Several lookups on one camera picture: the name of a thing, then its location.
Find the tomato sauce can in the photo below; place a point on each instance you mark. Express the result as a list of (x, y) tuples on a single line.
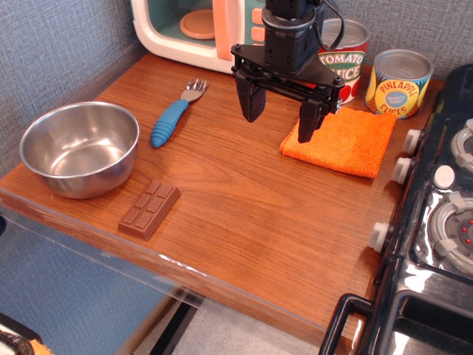
[(347, 60)]

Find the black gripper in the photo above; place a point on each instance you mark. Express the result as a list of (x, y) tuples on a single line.
[(288, 64)]

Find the blue handled toy fork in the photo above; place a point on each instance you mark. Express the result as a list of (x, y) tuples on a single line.
[(166, 124)]

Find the pineapple slices can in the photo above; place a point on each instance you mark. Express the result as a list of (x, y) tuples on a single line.
[(398, 82)]

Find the white stove knob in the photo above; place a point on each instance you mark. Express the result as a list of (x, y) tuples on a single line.
[(411, 141), (401, 170), (378, 236)]

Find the black toy stove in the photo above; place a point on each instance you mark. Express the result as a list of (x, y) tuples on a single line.
[(423, 285)]

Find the brown toy chocolate bar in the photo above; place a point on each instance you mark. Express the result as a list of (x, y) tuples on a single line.
[(149, 210)]

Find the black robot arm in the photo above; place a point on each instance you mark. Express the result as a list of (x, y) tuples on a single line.
[(299, 9)]

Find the orange microfiber cloth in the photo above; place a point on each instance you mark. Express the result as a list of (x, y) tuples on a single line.
[(351, 141)]

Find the toy microwave oven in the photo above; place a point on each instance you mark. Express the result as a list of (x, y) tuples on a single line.
[(157, 24)]

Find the orange microwave plate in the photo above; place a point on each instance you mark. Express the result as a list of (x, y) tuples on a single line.
[(198, 24)]

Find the stainless steel pan bowl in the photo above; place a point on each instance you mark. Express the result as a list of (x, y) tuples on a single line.
[(82, 150)]

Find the white stove knob top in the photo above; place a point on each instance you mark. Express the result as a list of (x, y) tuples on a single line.
[(411, 141)]

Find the white stove knob bottom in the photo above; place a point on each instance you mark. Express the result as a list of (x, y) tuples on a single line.
[(378, 236)]

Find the white stove knob middle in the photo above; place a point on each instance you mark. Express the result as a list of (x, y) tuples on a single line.
[(401, 170)]

